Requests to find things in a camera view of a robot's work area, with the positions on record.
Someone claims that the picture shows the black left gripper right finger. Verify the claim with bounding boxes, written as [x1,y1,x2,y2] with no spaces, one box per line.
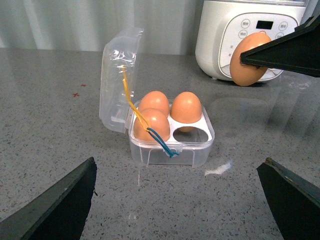
[240,15,320,77]

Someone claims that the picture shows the brown egg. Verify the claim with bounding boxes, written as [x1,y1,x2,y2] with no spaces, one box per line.
[138,90,170,117]
[229,32,271,87]
[170,91,202,124]
[133,108,171,141]

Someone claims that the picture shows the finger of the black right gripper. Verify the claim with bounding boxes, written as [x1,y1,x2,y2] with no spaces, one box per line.
[257,157,320,240]

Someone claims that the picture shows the white Joyoung blender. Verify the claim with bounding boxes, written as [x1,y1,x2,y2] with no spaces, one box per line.
[195,0,309,81]

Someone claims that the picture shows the clear plastic egg box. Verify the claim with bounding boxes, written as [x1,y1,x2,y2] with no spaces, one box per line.
[99,27,215,167]

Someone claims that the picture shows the blue rubber band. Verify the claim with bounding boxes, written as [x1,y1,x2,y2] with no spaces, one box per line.
[146,127,180,158]

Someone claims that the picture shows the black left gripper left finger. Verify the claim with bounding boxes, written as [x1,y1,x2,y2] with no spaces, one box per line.
[0,157,97,240]

